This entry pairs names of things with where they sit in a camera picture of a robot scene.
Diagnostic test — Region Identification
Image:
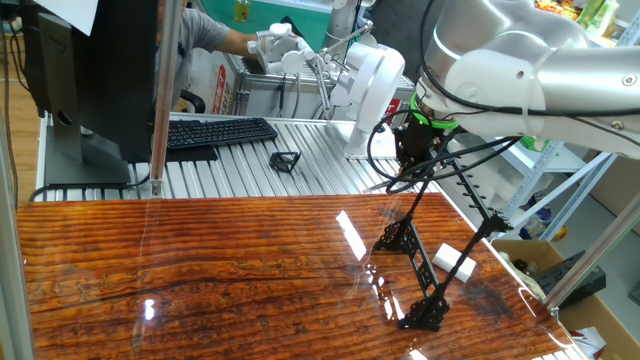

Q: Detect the green flange ring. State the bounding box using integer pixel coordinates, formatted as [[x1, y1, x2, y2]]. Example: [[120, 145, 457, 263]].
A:
[[409, 92, 460, 131]]

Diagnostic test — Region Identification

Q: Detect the white metal shelf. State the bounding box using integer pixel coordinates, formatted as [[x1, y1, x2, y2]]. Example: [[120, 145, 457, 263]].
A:
[[492, 0, 640, 241]]

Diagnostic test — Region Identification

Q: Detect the black tablet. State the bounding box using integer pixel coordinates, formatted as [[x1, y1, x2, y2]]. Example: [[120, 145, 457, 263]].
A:
[[279, 15, 304, 37]]

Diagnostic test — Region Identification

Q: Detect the black desk pad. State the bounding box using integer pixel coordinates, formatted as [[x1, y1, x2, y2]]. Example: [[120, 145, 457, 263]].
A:
[[166, 144, 220, 163]]

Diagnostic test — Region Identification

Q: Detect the pale green plastic bottle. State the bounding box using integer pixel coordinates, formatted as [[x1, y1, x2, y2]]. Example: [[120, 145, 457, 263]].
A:
[[590, 0, 620, 36]]

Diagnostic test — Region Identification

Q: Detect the person in grey shirt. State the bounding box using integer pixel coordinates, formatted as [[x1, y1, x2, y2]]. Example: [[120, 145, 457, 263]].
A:
[[172, 7, 231, 109]]

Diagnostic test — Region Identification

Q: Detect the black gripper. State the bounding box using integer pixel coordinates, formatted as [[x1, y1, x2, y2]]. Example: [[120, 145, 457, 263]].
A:
[[393, 123, 442, 184]]

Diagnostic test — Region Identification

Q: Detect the wood grain table mat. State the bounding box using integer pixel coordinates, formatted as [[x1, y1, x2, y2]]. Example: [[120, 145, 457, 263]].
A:
[[16, 192, 576, 360]]

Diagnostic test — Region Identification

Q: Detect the aluminium frame post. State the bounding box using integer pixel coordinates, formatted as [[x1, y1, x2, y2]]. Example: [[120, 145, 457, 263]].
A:
[[149, 0, 182, 197], [0, 114, 36, 360], [542, 192, 640, 312]]

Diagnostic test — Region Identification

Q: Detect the white foam block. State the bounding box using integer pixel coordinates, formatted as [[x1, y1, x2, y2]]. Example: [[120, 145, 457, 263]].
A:
[[432, 243, 478, 284]]

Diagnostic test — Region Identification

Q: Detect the cardboard box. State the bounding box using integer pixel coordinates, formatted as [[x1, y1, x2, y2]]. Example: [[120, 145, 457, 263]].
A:
[[492, 238, 640, 360]]

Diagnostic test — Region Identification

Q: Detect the thin black pen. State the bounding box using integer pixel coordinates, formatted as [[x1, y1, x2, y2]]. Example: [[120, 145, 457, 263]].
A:
[[362, 178, 407, 195]]

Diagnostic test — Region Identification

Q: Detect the white articulated device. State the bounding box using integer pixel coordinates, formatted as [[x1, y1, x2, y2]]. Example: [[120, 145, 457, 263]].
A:
[[245, 22, 317, 76]]

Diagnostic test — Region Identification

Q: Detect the small black folding stand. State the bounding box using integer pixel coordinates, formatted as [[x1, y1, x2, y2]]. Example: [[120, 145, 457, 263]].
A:
[[268, 150, 302, 174]]

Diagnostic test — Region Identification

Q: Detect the black monitor power cable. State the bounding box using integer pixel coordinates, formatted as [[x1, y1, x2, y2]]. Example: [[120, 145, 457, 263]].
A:
[[28, 172, 152, 202]]

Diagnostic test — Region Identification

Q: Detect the green board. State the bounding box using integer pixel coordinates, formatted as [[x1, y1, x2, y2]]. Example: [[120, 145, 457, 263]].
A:
[[199, 0, 332, 51]]

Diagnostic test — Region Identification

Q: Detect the dark grey panel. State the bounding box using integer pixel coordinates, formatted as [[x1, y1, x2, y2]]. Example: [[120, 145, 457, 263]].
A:
[[362, 0, 436, 84]]

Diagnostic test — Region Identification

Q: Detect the black chair armrest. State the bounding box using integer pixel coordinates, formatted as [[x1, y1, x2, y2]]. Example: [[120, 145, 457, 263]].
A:
[[178, 88, 206, 114]]

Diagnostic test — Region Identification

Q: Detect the black hanging cable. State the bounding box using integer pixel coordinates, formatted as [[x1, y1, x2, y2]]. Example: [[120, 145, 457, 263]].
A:
[[0, 19, 21, 211]]

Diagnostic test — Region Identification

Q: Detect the black keyboard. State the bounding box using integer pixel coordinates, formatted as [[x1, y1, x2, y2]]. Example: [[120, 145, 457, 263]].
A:
[[166, 117, 279, 150]]

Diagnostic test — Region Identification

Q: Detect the green plastic bag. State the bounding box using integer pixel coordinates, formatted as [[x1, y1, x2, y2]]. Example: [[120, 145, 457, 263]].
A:
[[519, 135, 550, 153]]

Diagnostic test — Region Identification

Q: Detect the white paper sheet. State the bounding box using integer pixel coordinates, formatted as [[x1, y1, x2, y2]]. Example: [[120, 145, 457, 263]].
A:
[[32, 0, 100, 37]]

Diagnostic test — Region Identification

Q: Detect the black plastic case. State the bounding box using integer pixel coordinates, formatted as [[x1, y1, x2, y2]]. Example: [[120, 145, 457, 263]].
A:
[[534, 249, 607, 310]]

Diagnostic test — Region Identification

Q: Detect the bare forearm of operator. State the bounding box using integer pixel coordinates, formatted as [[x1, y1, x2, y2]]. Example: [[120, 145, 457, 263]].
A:
[[218, 28, 259, 59]]

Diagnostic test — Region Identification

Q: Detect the black pen rack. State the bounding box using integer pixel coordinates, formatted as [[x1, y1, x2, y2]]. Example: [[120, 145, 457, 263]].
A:
[[372, 127, 515, 333]]

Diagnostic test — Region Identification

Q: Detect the black computer monitor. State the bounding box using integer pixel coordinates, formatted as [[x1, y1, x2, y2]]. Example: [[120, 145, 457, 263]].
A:
[[19, 0, 161, 187]]

